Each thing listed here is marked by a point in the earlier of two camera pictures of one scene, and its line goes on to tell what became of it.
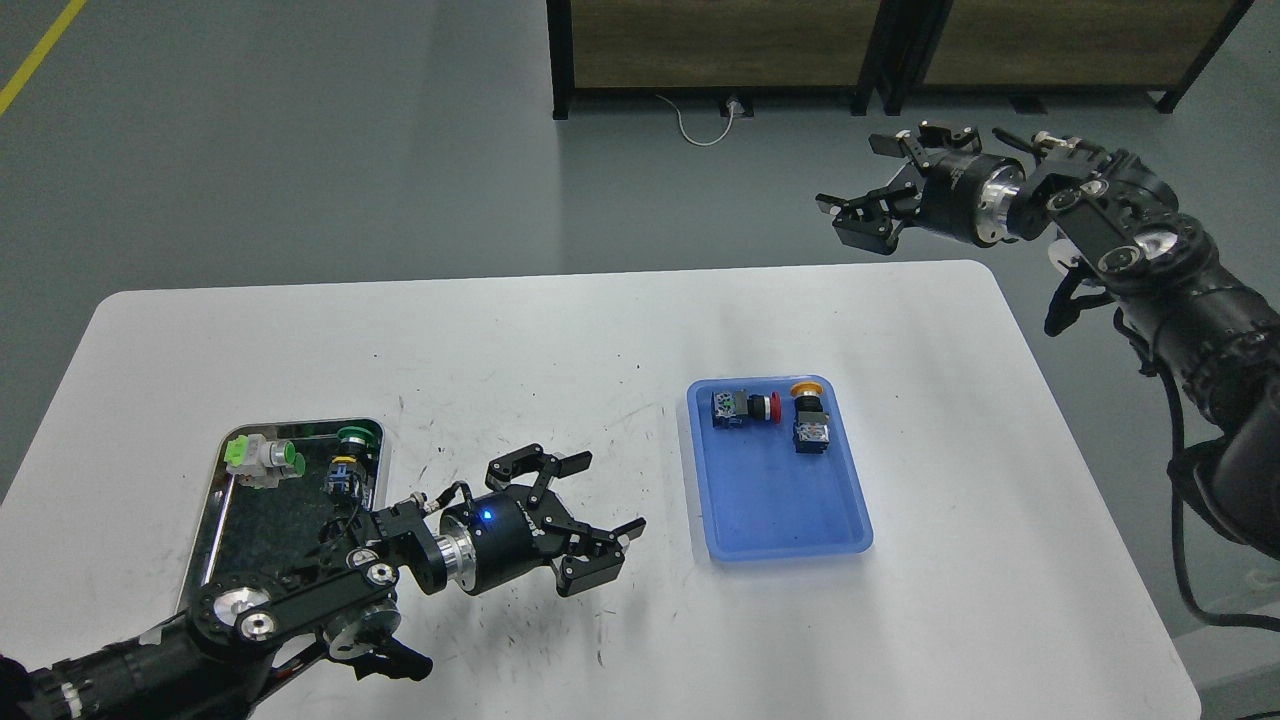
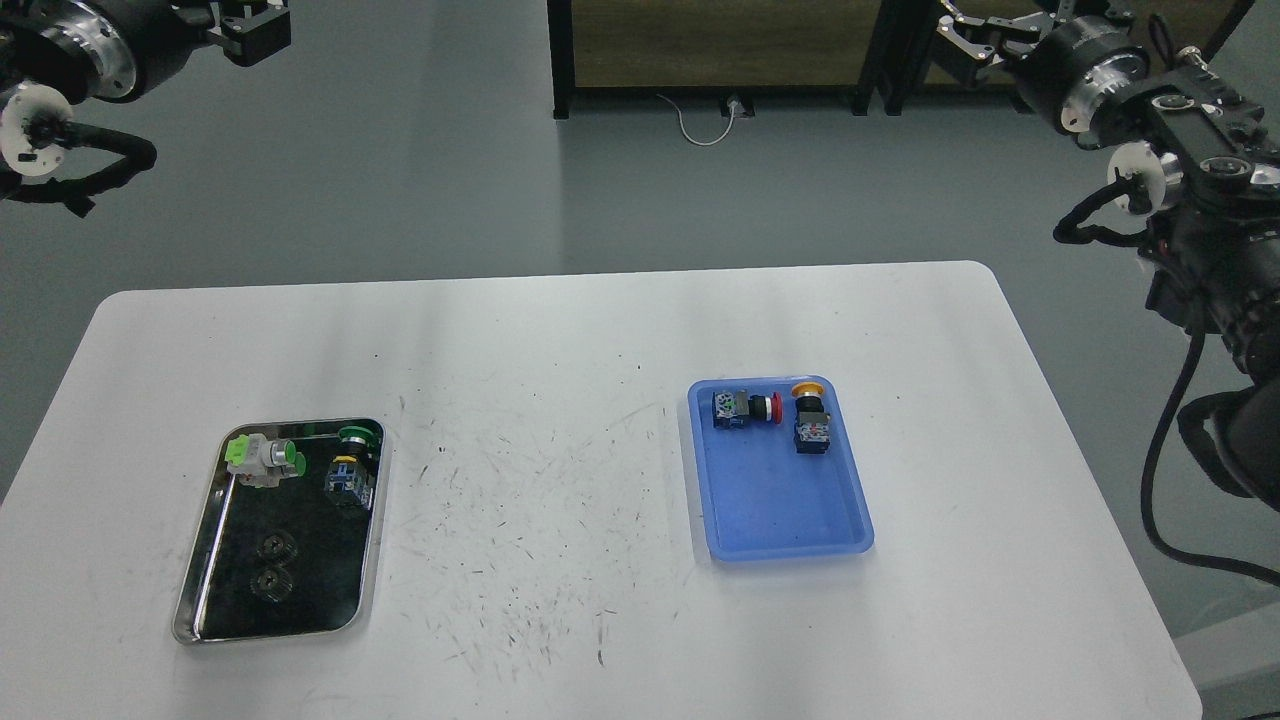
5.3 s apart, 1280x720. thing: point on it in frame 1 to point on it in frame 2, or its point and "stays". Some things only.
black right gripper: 968,196 to 1077,66
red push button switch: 733,408 stays
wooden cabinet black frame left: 735,47 stays
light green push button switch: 262,463 stays
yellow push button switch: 810,431 stays
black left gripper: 499,536 to 114,50
